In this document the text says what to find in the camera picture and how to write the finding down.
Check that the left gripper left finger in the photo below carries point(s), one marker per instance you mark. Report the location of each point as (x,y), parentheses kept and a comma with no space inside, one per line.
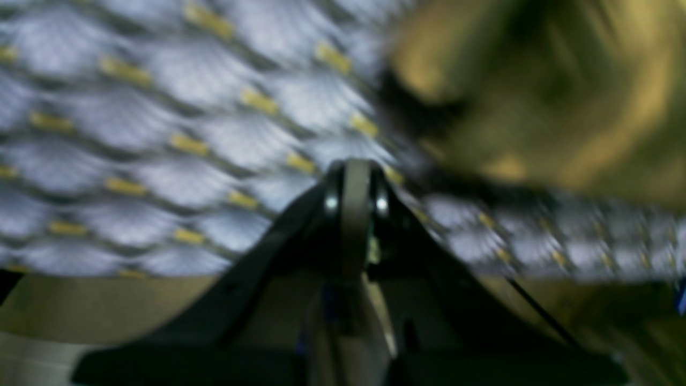
(300,252)

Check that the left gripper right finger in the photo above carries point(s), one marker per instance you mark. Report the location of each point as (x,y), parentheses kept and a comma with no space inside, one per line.
(448,328)

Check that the camouflage T-shirt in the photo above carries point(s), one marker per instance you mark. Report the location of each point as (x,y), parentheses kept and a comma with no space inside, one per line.
(585,96)

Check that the purple fan-pattern tablecloth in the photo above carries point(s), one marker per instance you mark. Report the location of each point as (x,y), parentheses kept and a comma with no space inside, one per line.
(165,137)

